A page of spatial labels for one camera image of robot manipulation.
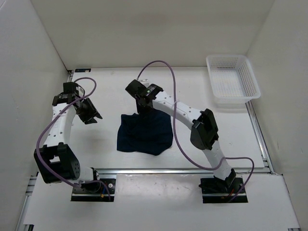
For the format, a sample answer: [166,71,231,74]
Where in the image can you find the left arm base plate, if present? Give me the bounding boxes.
[71,173,116,203]

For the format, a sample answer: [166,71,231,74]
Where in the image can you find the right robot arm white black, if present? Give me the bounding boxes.
[125,80,236,193]

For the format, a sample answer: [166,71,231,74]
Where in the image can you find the navy blue shorts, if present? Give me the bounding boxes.
[116,110,173,156]

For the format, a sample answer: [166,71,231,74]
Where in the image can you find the aluminium front rail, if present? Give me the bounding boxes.
[97,167,271,174]

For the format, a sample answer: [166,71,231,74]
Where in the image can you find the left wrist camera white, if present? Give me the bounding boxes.
[76,86,85,97]

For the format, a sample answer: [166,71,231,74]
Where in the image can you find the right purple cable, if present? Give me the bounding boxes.
[136,60,255,203]

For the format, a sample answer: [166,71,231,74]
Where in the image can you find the aluminium rail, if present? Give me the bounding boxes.
[245,101,276,175]
[97,167,271,174]
[28,69,74,174]

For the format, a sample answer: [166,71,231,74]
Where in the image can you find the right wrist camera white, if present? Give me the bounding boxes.
[139,79,150,88]

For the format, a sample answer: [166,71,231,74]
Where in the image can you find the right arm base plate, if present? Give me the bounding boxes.
[199,178,248,204]

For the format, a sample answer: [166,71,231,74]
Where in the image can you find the white plastic perforated basket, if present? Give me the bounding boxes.
[206,54,261,109]

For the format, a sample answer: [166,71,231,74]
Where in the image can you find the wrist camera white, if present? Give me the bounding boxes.
[139,79,150,88]
[76,86,85,97]

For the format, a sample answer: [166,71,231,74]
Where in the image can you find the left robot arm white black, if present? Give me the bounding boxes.
[34,82,102,193]

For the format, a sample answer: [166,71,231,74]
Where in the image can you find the aluminium right rail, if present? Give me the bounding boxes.
[245,101,276,175]

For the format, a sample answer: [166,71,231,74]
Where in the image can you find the aluminium left rail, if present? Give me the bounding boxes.
[28,69,74,174]

